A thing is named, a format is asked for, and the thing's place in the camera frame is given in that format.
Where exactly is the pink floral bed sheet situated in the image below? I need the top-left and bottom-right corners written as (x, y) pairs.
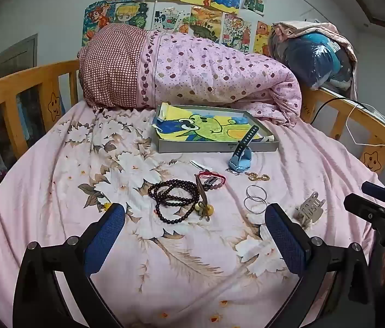
top-left (0, 101), bottom-right (385, 328)

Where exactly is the silver hoop ring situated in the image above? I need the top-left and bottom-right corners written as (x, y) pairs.
top-left (246, 184), bottom-right (268, 203)
top-left (243, 195), bottom-right (268, 216)

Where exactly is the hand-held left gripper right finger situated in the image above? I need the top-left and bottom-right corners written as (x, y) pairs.
top-left (264, 203), bottom-right (372, 328)

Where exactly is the grey shallow box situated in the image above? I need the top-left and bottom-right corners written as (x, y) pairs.
top-left (151, 103), bottom-right (279, 154)

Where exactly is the blue smartwatch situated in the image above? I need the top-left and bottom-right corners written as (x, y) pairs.
top-left (228, 125), bottom-right (260, 175)

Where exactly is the grey framed window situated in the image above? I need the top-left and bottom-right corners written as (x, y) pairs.
top-left (0, 34), bottom-right (39, 86)

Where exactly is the black cable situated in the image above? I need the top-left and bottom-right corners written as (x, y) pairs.
top-left (310, 96), bottom-right (377, 125)

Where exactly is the wooden hair stick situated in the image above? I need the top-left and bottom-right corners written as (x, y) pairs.
top-left (194, 174), bottom-right (215, 221)

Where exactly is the beige hair claw clip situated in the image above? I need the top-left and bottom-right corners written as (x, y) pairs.
top-left (294, 191), bottom-right (326, 228)

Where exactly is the dark bead necklace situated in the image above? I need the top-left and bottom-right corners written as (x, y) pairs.
top-left (147, 178), bottom-right (200, 224)

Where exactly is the red string bracelet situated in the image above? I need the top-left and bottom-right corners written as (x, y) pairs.
top-left (197, 170), bottom-right (227, 191)

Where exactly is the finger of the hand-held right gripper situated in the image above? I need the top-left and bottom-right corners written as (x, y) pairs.
top-left (343, 193), bottom-right (385, 224)
top-left (361, 181), bottom-right (385, 202)

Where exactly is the green frog crayon drawing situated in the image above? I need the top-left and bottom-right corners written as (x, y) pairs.
top-left (155, 106), bottom-right (268, 144)

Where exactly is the white cable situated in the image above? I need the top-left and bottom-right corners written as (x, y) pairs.
top-left (344, 104), bottom-right (385, 146)

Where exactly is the white hair clip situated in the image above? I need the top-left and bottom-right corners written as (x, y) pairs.
top-left (190, 160), bottom-right (213, 171)

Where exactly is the red checkered pillow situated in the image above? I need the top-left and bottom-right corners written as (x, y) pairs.
top-left (77, 23), bottom-right (155, 112)

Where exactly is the bundle in plastic bag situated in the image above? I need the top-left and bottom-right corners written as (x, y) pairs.
top-left (272, 20), bottom-right (358, 98)

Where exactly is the blue plastic-wrapped bundle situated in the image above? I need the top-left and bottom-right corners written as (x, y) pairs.
top-left (268, 24), bottom-right (357, 91)

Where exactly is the pink dotted quilt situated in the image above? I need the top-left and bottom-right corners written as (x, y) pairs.
top-left (138, 30), bottom-right (303, 127)

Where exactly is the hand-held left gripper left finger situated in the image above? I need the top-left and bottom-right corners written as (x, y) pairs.
top-left (12, 203), bottom-right (126, 328)

